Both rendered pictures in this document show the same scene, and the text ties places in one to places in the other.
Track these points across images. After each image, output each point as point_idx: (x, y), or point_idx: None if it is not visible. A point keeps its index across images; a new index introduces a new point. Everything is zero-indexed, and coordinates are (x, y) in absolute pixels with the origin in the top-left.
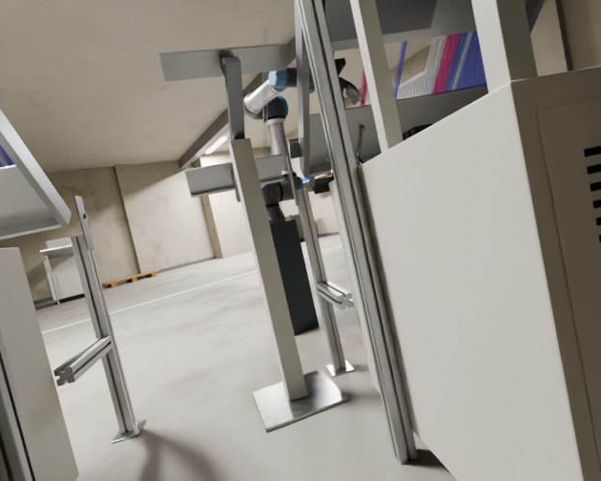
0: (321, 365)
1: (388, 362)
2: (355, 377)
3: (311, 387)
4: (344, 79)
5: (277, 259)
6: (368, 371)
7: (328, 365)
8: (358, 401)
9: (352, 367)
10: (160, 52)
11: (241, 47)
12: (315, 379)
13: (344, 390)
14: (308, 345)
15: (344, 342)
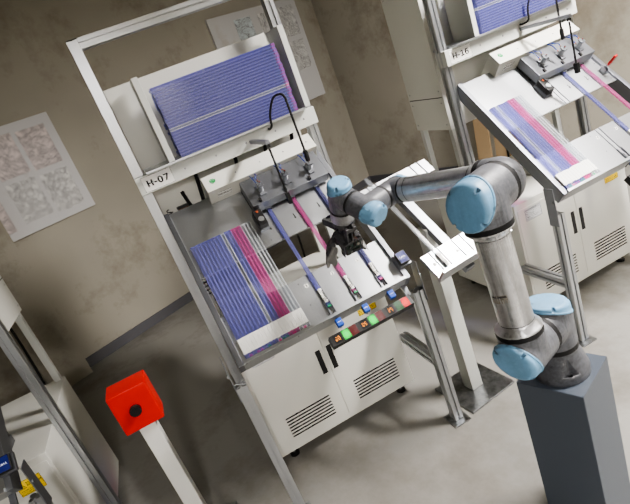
0: (479, 422)
1: None
2: (440, 410)
3: (466, 392)
4: (331, 237)
5: (439, 305)
6: (432, 417)
7: (468, 418)
8: (429, 390)
9: (445, 418)
10: (422, 159)
11: (383, 179)
12: (469, 400)
13: (442, 397)
14: (520, 454)
15: (476, 463)
